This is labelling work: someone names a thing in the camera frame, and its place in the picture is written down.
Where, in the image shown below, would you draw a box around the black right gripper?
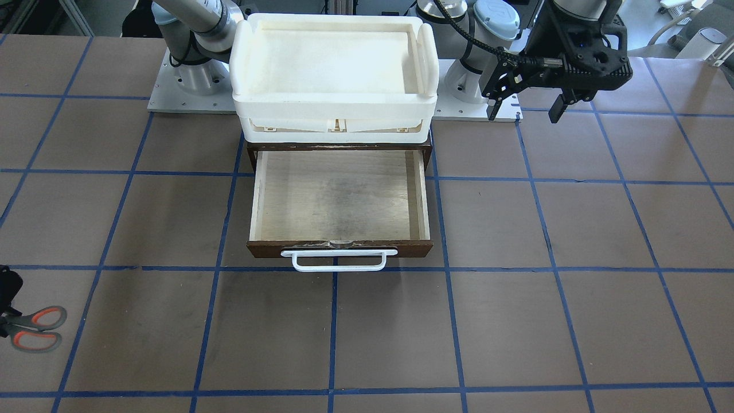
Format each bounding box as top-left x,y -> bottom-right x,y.
1,265 -> 24,316

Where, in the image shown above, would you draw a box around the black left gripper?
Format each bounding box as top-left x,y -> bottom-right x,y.
481,17 -> 633,124

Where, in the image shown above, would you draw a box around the grey orange handled scissors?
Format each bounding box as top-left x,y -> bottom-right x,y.
1,306 -> 67,353

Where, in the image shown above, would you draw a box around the light wooden drawer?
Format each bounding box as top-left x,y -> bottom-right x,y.
247,149 -> 433,258

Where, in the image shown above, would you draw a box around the white drawer handle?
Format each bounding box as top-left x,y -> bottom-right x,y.
280,248 -> 398,272

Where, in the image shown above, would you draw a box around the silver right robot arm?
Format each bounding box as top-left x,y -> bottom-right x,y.
2,1 -> 243,352

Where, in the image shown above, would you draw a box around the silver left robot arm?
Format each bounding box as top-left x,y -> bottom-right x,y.
414,1 -> 634,123

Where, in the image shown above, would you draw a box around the white plastic tray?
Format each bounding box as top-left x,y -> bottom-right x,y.
229,13 -> 439,143

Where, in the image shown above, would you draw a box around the dark brown wooden cabinet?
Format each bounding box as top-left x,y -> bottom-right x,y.
245,133 -> 433,170

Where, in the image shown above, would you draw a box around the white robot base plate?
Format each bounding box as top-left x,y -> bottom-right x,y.
147,48 -> 524,122

